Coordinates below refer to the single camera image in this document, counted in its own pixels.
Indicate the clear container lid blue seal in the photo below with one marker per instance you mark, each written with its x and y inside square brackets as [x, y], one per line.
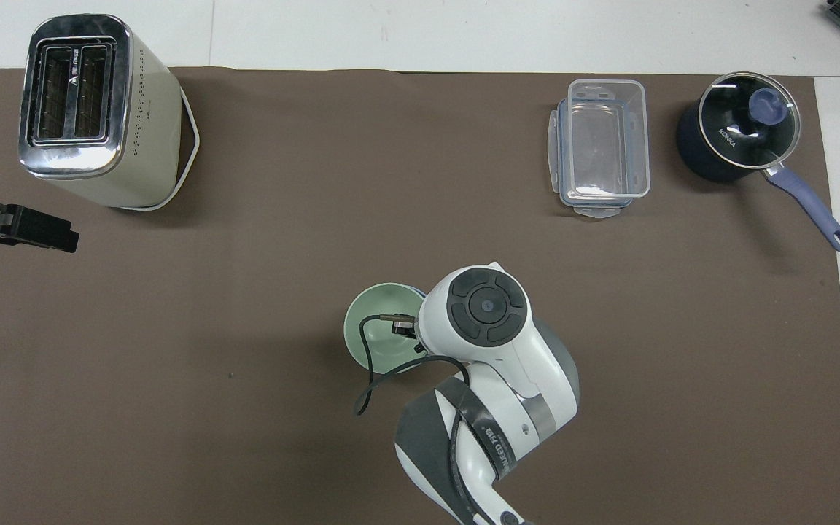
[554, 146]

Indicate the blue bowl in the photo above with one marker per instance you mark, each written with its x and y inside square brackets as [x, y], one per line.
[420, 291]

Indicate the cream and chrome toaster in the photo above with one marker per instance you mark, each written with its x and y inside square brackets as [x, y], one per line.
[139, 138]

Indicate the clear plastic container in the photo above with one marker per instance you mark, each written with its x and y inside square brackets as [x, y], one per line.
[606, 138]

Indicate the dark blue saucepan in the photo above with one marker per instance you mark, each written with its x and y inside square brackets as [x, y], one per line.
[697, 157]

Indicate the glass pot lid blue knob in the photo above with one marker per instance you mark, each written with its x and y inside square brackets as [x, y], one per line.
[744, 120]

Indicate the green bowl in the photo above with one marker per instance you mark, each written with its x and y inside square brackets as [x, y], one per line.
[380, 350]

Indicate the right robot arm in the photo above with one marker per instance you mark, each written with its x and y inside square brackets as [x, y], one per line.
[496, 364]

